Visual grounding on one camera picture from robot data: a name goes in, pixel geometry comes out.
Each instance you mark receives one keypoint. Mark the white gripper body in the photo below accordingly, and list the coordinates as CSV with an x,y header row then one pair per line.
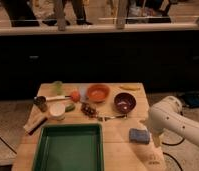
x,y
156,138

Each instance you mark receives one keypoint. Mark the blue sponge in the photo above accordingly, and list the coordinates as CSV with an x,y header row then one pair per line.
x,y
139,136

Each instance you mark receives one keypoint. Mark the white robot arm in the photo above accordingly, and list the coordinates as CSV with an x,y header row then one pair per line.
x,y
165,114

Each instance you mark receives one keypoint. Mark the green plastic tray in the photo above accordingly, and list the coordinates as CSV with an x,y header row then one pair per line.
x,y
71,147

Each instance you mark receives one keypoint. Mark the metal spoon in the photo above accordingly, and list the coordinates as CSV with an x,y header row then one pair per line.
x,y
106,118

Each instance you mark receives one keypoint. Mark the dark purple bowl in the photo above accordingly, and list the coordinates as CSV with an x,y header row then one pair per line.
x,y
124,102

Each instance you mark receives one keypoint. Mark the black blue floor device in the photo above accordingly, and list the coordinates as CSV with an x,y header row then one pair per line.
x,y
191,100

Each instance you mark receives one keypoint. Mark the yellow banana toy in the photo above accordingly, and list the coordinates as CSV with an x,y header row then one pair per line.
x,y
129,88

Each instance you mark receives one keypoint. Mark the orange bowl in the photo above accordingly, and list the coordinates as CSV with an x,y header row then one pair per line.
x,y
97,92

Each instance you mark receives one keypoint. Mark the dark grape bunch toy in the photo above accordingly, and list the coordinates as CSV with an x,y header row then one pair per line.
x,y
88,110

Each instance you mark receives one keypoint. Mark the clear plastic piece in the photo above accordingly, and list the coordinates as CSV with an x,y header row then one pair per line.
x,y
82,91

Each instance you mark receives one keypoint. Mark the red tomato toy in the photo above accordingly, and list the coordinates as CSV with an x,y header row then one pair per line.
x,y
75,96

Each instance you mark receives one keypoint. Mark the green vegetable toy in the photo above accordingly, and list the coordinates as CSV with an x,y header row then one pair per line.
x,y
69,107

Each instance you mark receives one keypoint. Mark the white cup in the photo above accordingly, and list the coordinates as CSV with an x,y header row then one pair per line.
x,y
57,111

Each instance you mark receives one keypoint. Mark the green transparent cup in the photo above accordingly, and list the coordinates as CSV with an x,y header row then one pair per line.
x,y
57,87

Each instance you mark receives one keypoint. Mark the metal cup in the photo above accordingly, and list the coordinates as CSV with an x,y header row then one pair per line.
x,y
40,102

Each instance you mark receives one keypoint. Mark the white handled knife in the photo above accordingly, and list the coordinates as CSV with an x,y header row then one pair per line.
x,y
54,98

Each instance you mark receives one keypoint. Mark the wooden handled brush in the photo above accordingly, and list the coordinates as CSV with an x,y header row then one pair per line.
x,y
34,123

